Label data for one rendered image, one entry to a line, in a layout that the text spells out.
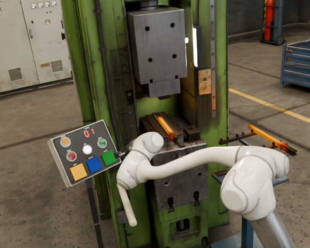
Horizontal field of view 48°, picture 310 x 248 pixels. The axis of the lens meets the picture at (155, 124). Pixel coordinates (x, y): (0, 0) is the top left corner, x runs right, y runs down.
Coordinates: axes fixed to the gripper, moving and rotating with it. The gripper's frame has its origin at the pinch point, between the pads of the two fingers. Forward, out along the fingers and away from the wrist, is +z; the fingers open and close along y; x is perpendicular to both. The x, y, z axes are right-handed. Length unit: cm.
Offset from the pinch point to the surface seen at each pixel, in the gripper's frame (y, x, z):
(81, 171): -18.6, -0.6, 12.5
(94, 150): -6.0, 7.5, 13.3
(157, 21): 44, 60, -25
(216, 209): 86, -76, 48
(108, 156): 0.3, 0.7, 12.5
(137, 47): 31, 52, -13
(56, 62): 197, 202, 472
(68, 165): -23.4, 5.7, 13.3
